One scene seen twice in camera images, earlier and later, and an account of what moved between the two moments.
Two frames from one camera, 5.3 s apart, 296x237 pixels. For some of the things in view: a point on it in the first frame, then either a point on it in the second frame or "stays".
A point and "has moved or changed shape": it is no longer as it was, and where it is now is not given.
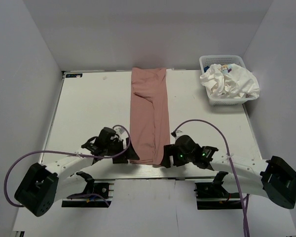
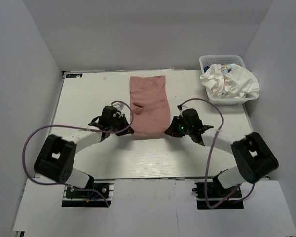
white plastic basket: [206, 60] stays
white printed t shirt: [231, 80] stays
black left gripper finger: [130, 153] → [129, 131]
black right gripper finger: [168, 151] → [173, 129]
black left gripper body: [115, 147] → [118, 124]
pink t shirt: [149, 122] has moved or changed shape
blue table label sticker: [69, 75] stays
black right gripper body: [180, 159] → [184, 129]
